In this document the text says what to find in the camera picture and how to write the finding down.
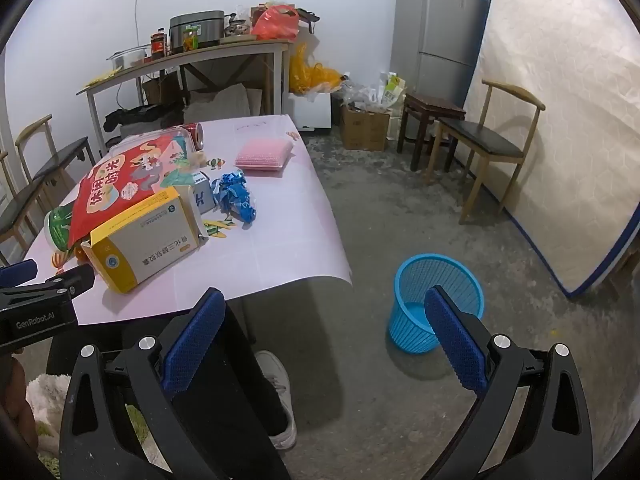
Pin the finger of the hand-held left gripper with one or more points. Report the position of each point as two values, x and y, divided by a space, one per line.
17 272
75 280

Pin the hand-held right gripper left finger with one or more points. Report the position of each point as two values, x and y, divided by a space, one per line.
195 340

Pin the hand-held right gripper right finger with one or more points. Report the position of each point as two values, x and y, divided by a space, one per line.
455 340

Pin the blue plastic wastebasket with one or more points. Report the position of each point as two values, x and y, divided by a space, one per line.
415 310

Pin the green plastic bottle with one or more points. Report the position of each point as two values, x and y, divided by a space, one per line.
57 230

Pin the yellow white medicine box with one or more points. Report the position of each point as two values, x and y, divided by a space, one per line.
150 255

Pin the person's left forearm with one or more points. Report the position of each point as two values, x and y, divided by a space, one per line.
17 400

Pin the person's black trouser leg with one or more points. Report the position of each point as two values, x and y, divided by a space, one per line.
240 370

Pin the white green fuzzy cloth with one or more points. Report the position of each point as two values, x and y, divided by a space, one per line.
47 400

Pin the person's white shoe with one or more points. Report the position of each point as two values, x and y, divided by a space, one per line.
277 390

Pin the red snack bag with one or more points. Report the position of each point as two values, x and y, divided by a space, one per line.
120 180

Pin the pink printed tablecloth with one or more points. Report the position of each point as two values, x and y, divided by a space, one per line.
280 240

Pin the small blue white box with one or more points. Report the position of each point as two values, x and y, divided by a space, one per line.
204 195

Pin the blue crumpled wrapper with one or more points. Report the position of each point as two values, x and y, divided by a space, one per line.
235 200

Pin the black bag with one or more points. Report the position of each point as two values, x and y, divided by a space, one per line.
135 116

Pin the red drink can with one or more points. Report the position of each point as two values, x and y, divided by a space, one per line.
196 135

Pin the pink sponge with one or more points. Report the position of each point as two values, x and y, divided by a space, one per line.
262 156

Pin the yellow packet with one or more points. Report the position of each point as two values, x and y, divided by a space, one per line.
100 78

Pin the brown cardboard carton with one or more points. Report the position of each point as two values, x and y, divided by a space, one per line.
160 90

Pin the cardboard box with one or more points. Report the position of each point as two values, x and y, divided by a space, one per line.
365 130

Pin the clear plastic tub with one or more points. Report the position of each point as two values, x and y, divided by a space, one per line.
127 57

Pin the beige cardboard sheet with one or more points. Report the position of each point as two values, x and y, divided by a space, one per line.
220 102

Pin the beige mattress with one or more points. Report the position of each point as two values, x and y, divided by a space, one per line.
560 135

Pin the dark wooden stool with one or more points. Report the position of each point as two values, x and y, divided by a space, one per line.
432 105

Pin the dark sauce bottle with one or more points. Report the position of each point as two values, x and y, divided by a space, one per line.
158 45

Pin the white chest box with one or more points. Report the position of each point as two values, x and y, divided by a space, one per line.
310 110

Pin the pile of clear packaging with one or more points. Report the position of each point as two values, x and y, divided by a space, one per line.
365 92

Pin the glass pickle jar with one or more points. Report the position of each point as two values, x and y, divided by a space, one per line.
190 41

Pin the white framed side table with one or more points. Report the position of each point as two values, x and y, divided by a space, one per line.
225 47

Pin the silver rice cooker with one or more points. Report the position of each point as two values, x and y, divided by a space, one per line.
200 25

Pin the yellow plastic bags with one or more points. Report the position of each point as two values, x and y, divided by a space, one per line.
305 75

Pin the glass bowl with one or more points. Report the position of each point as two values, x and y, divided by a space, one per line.
236 27

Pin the silver refrigerator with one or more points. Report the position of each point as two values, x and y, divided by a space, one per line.
435 35

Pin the red plastic bag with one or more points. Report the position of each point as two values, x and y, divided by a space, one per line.
272 22

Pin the black pan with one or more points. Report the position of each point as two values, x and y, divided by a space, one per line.
307 17

